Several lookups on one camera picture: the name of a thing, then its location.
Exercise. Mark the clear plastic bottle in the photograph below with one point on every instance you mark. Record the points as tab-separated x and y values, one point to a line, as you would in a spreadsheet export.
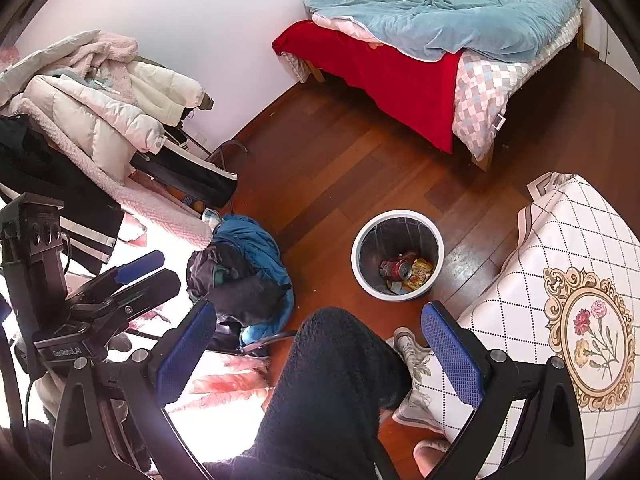
211	217

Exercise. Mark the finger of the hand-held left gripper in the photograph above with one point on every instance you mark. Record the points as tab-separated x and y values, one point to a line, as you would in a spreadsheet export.
145	292
140	266

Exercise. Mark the dark grey garment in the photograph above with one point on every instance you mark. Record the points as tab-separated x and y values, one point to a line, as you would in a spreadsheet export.
225	290

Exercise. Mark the pile of jackets on chair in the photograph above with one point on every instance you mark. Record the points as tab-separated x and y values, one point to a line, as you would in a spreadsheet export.
165	210

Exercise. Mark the checkered bed sheet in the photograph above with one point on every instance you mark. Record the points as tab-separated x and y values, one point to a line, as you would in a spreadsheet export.
485	100

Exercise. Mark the orange yellow snack packet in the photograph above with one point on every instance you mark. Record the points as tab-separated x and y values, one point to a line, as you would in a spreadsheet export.
419	275

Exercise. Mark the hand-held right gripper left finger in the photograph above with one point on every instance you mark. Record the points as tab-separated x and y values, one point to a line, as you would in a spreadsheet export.
185	350

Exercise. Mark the red can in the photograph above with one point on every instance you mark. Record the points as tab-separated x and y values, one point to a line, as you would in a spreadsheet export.
395	267

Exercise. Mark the person's foot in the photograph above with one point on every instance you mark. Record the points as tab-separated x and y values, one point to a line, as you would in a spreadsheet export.
430	457

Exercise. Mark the blue and black clothes pile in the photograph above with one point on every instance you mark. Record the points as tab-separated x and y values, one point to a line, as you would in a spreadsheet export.
255	240

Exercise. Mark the red blanket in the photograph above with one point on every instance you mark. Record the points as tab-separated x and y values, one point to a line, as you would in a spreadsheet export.
390	75

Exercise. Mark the white sneaker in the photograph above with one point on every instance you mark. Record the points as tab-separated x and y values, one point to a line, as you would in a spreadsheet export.
412	350

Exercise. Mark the white round waste bin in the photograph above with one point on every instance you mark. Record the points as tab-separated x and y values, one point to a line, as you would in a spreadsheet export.
360	265

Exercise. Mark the light blue blanket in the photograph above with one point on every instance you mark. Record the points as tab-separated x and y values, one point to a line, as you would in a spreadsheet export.
440	5

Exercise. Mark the pink floral cloth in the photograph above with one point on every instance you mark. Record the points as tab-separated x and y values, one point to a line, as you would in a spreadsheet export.
220	390

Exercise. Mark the metal chair frame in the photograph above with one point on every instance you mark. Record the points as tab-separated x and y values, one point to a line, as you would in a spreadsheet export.
235	147

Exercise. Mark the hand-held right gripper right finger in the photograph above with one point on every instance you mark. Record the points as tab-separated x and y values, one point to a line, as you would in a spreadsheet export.
450	355

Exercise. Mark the person's leg in black pants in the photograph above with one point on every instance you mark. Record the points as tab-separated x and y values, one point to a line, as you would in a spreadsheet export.
325	385

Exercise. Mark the white puffer jacket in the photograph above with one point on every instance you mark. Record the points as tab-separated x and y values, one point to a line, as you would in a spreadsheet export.
95	110

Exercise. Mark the black garment with white stripes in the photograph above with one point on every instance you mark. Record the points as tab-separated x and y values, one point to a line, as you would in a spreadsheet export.
50	180

